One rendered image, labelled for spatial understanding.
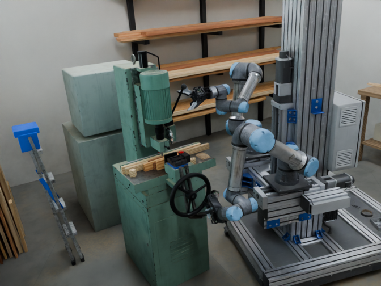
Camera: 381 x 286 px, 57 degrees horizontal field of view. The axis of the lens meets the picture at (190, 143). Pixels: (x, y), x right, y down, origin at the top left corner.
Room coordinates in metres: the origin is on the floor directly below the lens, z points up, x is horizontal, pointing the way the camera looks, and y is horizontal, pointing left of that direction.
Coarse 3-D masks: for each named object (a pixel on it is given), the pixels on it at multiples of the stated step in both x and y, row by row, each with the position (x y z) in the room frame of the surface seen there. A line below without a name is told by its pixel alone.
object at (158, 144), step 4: (152, 136) 2.21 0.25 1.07; (152, 140) 2.18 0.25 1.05; (156, 140) 2.13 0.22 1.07; (160, 140) 2.13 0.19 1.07; (164, 140) 2.12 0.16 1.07; (168, 140) 2.13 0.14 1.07; (152, 144) 2.19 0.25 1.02; (156, 144) 2.13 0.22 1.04; (160, 144) 2.09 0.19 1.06; (164, 144) 2.11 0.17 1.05; (168, 144) 2.12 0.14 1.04; (156, 148) 2.13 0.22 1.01; (160, 148) 2.09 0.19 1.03; (164, 148) 2.11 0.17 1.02; (160, 152) 2.09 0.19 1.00
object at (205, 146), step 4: (204, 144) 2.32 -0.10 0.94; (208, 144) 2.33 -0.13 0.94; (192, 148) 2.27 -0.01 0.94; (196, 148) 2.28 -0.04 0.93; (200, 148) 2.29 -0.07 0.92; (204, 148) 2.31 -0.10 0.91; (208, 148) 2.33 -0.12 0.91; (188, 152) 2.24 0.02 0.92; (192, 152) 2.26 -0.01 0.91; (196, 152) 2.28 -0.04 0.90; (140, 164) 2.06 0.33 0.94; (128, 168) 2.02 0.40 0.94; (132, 168) 2.03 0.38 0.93; (136, 168) 2.04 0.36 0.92; (140, 168) 2.06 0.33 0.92; (128, 172) 2.01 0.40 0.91
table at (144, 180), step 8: (200, 152) 2.28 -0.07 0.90; (200, 160) 2.15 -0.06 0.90; (208, 160) 2.14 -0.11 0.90; (200, 168) 2.11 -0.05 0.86; (208, 168) 2.14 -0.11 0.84; (128, 176) 1.98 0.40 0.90; (136, 176) 1.97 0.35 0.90; (144, 176) 1.96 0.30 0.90; (152, 176) 1.96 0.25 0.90; (160, 176) 1.96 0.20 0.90; (128, 184) 1.95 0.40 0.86; (136, 184) 1.87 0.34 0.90; (144, 184) 1.90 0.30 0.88; (152, 184) 1.92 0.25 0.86; (160, 184) 1.95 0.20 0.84; (168, 184) 1.94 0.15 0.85; (136, 192) 1.87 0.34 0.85
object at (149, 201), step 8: (120, 176) 2.26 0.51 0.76; (192, 184) 2.07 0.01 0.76; (200, 184) 2.10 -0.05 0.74; (144, 192) 1.94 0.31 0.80; (160, 192) 1.95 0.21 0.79; (168, 192) 1.98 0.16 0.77; (176, 192) 2.01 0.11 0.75; (144, 200) 1.92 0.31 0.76; (152, 200) 1.92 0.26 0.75; (160, 200) 1.95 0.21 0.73
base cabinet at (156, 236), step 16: (128, 192) 2.16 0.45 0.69; (128, 208) 2.19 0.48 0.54; (144, 208) 1.94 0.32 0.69; (160, 208) 1.94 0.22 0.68; (192, 208) 2.06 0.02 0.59; (128, 224) 2.24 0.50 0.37; (144, 224) 1.96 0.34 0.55; (160, 224) 1.93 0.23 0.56; (176, 224) 1.99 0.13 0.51; (192, 224) 2.06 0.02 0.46; (128, 240) 2.29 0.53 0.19; (144, 240) 1.99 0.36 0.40; (160, 240) 1.93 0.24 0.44; (176, 240) 1.99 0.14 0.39; (192, 240) 2.05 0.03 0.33; (144, 256) 2.03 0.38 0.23; (160, 256) 1.92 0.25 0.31; (176, 256) 1.98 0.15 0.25; (192, 256) 2.05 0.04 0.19; (208, 256) 2.12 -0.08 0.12; (144, 272) 2.08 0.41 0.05; (160, 272) 1.92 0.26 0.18; (176, 272) 1.98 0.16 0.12; (192, 272) 2.04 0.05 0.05
